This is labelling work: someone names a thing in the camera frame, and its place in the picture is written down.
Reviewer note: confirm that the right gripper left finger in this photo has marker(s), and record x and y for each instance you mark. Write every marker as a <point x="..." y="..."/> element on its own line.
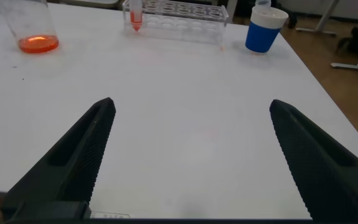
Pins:
<point x="73" y="168"/>

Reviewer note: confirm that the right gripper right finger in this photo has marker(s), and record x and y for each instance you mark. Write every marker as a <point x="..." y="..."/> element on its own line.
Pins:
<point x="328" y="174"/>

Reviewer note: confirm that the clear glass beaker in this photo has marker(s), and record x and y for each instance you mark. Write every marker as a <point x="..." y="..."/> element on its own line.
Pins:
<point x="34" y="31"/>

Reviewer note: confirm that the red pigment test tube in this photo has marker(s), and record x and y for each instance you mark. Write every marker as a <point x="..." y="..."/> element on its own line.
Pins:
<point x="136" y="18"/>

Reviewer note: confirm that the blue white paper cup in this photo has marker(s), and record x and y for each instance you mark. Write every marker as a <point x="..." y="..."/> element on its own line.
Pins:
<point x="262" y="37"/>

